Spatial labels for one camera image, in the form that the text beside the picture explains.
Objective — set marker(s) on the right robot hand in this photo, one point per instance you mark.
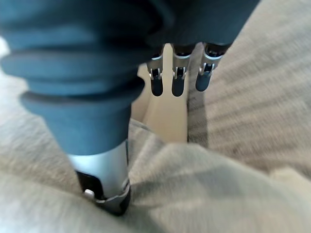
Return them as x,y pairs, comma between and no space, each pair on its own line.
80,72

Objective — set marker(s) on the beige fabric cushion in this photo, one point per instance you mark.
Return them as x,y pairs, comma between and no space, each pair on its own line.
194,194

